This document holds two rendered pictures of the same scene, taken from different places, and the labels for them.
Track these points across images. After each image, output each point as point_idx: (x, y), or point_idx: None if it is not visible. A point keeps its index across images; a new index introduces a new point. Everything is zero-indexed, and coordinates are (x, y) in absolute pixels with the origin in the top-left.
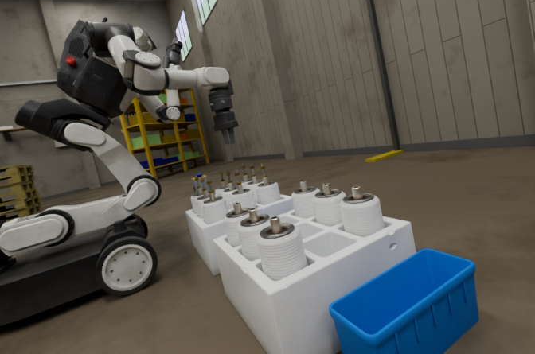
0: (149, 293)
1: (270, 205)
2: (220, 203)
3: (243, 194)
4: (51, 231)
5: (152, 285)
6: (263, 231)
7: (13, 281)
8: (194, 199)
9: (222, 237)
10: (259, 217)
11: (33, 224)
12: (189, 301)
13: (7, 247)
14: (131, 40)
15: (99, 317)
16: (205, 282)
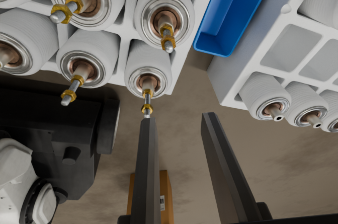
0: (134, 102)
1: None
2: (172, 79)
3: (189, 34)
4: (48, 198)
5: (118, 96)
6: (330, 128)
7: (93, 181)
8: (35, 72)
9: (230, 99)
10: (313, 111)
11: (45, 216)
12: (181, 89)
13: (55, 206)
14: None
15: (132, 126)
16: None
